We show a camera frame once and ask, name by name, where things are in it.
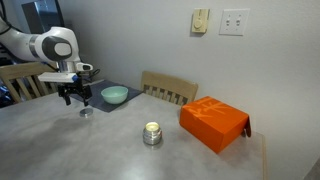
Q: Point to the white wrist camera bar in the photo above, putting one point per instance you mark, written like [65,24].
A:
[55,77]

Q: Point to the round silver metal lid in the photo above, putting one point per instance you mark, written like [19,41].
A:
[86,112]

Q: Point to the white double light switch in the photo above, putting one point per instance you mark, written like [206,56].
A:
[234,22]

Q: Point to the orange cardboard box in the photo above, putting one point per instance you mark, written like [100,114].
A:
[213,125]

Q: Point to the wooden chair with grey seat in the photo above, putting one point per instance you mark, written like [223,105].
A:
[20,70]

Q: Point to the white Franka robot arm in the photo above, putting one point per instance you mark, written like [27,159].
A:
[20,44]

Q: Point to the silver jar with yellow contents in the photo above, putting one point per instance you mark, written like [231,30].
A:
[152,135]

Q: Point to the dark grey monitor screen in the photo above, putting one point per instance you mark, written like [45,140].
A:
[43,15]

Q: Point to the dark blue cloth mat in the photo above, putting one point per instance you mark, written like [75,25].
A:
[100,100]

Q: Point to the wooden chair with short slats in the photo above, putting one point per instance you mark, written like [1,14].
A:
[166,83]

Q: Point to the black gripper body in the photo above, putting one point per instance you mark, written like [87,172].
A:
[76,88]

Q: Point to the beige wall thermostat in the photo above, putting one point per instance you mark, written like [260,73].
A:
[200,20]

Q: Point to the teal ceramic bowl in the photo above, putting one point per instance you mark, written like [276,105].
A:
[114,95]

